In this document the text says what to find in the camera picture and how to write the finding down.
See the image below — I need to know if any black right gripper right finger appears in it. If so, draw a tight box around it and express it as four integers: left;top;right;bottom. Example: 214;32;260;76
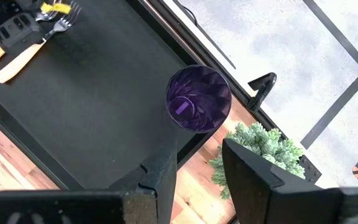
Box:
222;138;344;224

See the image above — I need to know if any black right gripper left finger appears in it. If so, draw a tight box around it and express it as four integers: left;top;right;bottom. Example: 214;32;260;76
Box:
107;136;178;224

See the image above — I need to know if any fork with cream handle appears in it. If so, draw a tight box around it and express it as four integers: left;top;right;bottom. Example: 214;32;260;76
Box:
0;2;82;84

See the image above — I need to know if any purple faceted plastic cup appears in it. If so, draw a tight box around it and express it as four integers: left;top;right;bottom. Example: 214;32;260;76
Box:
165;64;232;134

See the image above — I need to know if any black plastic tray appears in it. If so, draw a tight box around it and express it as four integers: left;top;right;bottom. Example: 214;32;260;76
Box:
0;0;218;191

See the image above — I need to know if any green artificial potted plant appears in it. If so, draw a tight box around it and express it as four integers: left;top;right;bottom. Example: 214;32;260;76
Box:
209;121;306;200

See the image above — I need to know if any black frame clamp bracket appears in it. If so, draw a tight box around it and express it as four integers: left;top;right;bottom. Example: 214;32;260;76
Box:
247;72;278;112

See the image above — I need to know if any thin black cable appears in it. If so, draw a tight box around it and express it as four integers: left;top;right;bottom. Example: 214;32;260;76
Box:
172;0;237;70

